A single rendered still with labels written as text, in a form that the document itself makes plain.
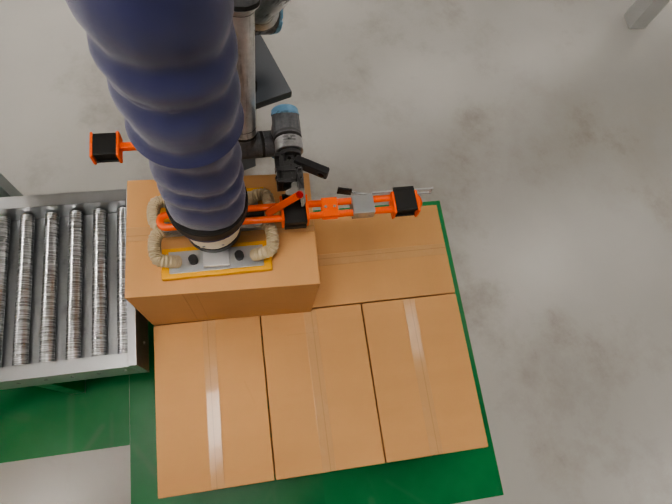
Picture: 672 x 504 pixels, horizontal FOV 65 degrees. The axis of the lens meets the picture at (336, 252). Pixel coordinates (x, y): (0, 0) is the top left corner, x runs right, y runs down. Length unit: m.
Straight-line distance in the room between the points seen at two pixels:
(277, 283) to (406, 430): 0.77
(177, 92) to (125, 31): 0.14
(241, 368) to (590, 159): 2.40
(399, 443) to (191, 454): 0.75
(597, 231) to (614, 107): 0.88
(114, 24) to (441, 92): 2.71
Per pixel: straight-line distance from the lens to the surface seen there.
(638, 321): 3.26
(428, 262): 2.22
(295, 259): 1.71
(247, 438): 2.02
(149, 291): 1.71
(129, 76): 0.91
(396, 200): 1.66
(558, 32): 3.98
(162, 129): 0.99
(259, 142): 1.82
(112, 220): 2.33
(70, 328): 2.18
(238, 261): 1.68
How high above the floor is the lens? 2.56
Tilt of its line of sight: 69 degrees down
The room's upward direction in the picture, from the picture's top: 19 degrees clockwise
